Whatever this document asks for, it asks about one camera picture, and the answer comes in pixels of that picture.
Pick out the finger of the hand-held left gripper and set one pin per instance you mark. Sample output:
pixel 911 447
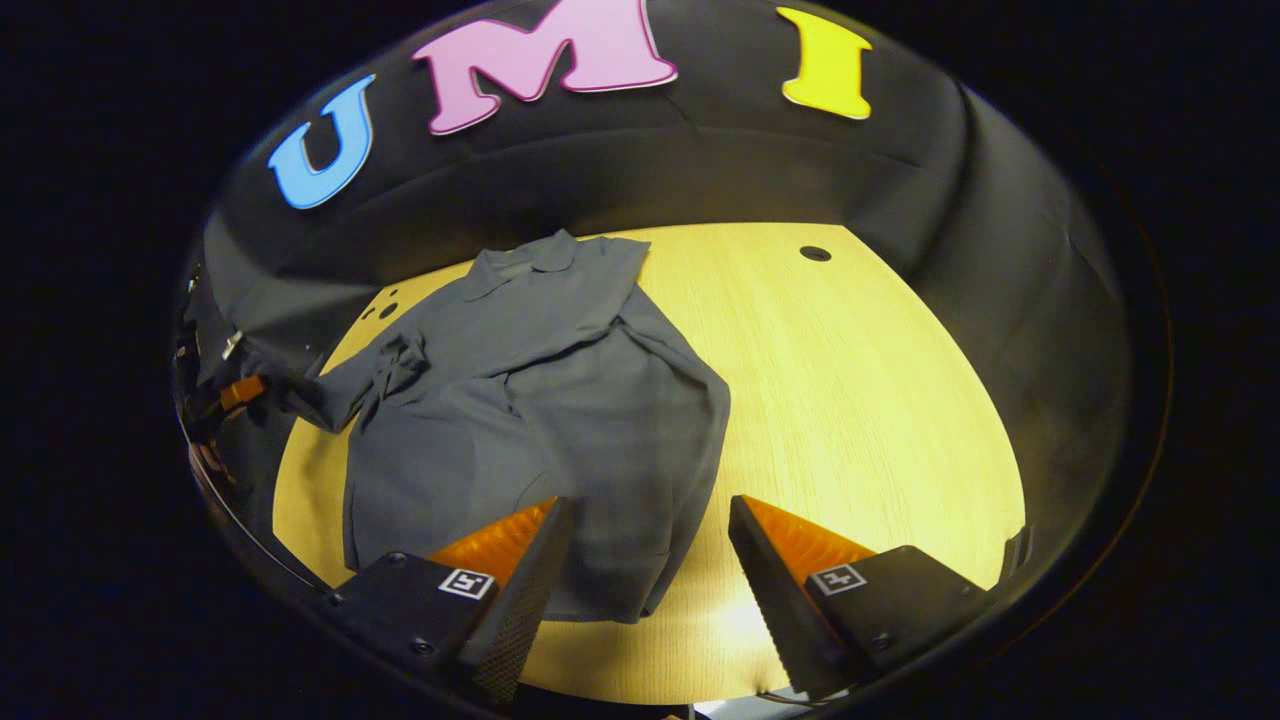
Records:
pixel 240 392

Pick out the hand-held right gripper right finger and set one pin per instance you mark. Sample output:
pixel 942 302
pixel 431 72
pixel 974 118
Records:
pixel 775 610

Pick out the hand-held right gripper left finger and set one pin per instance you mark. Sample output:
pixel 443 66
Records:
pixel 525 610

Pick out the grey collared shirt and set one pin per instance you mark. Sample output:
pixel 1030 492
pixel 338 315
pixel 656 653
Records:
pixel 560 420

